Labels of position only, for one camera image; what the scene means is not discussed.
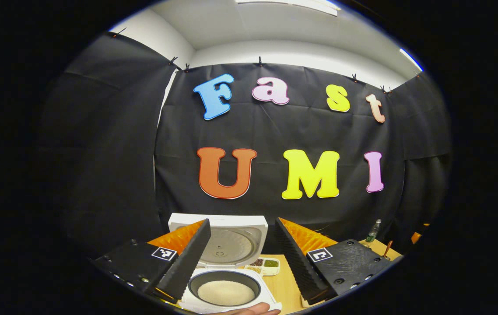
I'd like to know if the white rice cooker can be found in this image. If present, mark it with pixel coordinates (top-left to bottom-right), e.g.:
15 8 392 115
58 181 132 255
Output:
168 213 282 315

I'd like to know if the white rice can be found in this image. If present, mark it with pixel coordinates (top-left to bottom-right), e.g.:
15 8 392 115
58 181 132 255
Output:
197 280 256 306

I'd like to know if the black backdrop cloth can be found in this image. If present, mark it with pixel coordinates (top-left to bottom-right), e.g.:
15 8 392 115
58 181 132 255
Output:
41 33 451 256

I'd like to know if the white divided condiment dish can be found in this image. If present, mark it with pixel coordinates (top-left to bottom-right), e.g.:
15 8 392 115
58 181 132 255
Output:
245 257 280 276

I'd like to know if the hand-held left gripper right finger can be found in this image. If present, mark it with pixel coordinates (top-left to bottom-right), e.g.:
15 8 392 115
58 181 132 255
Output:
274 217 397 305

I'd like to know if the long ceiling light panel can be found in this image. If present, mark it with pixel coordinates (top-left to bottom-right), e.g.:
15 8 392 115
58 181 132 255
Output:
236 0 339 16

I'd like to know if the small ceiling light panel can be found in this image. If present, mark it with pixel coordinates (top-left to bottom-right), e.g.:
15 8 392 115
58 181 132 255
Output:
400 48 423 71

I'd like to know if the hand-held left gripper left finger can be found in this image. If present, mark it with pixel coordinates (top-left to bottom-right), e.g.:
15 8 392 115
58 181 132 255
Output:
93 219 211 301

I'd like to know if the row of black cloth clips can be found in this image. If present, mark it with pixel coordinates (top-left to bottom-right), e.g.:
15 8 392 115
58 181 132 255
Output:
113 27 422 95

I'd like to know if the clear plastic bottle green label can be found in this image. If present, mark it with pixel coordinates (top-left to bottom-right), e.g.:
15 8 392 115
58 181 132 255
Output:
366 219 382 242

